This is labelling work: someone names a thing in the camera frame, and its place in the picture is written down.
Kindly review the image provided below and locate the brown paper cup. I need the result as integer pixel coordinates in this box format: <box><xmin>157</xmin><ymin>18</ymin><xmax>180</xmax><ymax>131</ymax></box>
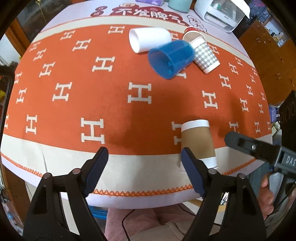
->
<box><xmin>181</xmin><ymin>120</ymin><xmax>218</xmax><ymax>169</ymax></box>

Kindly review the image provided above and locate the grey checkered paper cup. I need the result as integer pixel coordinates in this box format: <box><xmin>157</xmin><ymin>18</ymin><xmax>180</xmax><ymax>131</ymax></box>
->
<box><xmin>190</xmin><ymin>37</ymin><xmax>220</xmax><ymax>74</ymax></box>

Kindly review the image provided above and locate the blue plastic cup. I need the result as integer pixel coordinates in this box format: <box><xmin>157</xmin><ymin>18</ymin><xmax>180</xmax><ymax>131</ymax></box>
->
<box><xmin>147</xmin><ymin>40</ymin><xmax>195</xmax><ymax>79</ymax></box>

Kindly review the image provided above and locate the red paper cup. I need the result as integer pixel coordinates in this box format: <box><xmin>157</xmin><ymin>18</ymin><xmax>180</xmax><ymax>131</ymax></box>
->
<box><xmin>182</xmin><ymin>27</ymin><xmax>206</xmax><ymax>43</ymax></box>

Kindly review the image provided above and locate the white plastic cup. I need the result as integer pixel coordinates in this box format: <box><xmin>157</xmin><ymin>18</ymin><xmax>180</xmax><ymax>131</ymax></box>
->
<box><xmin>128</xmin><ymin>27</ymin><xmax>171</xmax><ymax>54</ymax></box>

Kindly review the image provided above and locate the person's right hand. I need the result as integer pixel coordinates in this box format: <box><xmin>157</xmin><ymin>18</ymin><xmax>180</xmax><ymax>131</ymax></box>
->
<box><xmin>257</xmin><ymin>174</ymin><xmax>274</xmax><ymax>220</ymax></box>

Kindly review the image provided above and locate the brown wooden cabinet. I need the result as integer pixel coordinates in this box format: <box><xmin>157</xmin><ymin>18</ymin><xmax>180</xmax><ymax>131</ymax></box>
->
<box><xmin>239</xmin><ymin>20</ymin><xmax>295</xmax><ymax>104</ymax></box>

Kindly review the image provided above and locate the orange H-pattern blanket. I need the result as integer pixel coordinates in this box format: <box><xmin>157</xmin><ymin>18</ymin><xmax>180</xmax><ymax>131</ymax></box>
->
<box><xmin>0</xmin><ymin>16</ymin><xmax>273</xmax><ymax>197</ymax></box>

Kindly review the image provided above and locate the white countertop sterilizer appliance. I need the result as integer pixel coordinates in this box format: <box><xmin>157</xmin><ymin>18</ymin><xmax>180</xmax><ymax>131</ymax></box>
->
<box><xmin>194</xmin><ymin>0</ymin><xmax>250</xmax><ymax>33</ymax></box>

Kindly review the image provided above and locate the teal canister brown lid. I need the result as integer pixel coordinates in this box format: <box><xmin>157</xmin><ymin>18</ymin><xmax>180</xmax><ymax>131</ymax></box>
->
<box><xmin>168</xmin><ymin>0</ymin><xmax>192</xmax><ymax>13</ymax></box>

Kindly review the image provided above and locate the purple tissue pack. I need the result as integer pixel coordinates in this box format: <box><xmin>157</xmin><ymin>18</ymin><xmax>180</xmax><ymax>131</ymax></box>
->
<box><xmin>135</xmin><ymin>0</ymin><xmax>165</xmax><ymax>6</ymax></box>

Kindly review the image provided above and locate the wooden glass sliding door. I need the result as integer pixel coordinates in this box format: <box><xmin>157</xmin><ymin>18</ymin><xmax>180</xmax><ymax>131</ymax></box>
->
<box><xmin>6</xmin><ymin>0</ymin><xmax>78</xmax><ymax>56</ymax></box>

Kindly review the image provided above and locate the lilac printed tablecloth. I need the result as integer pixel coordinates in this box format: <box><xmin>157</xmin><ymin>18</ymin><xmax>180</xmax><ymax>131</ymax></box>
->
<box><xmin>0</xmin><ymin>0</ymin><xmax>276</xmax><ymax>210</ymax></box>

